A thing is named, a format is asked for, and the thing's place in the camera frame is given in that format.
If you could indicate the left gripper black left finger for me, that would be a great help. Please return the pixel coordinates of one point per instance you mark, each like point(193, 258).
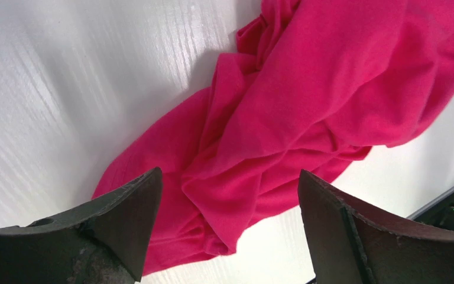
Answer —
point(104, 240)

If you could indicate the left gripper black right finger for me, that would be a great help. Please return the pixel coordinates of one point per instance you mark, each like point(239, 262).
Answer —
point(352, 241)

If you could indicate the pink t-shirt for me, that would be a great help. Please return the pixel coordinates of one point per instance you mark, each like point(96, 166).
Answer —
point(313, 85)

